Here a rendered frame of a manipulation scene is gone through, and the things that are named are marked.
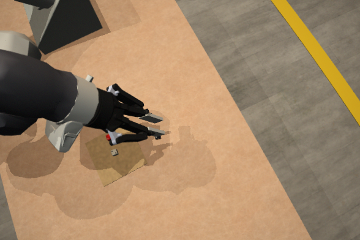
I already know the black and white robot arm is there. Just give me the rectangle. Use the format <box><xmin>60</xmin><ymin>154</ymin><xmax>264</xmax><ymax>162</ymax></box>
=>
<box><xmin>0</xmin><ymin>31</ymin><xmax>99</xmax><ymax>152</ymax></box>

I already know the tan flat mat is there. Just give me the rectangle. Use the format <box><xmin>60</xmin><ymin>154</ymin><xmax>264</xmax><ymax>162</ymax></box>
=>
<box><xmin>85</xmin><ymin>133</ymin><xmax>148</xmax><ymax>187</ymax></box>

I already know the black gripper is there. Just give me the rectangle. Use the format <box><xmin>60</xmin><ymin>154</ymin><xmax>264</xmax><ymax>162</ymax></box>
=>
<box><xmin>85</xmin><ymin>83</ymin><xmax>165</xmax><ymax>146</ymax></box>

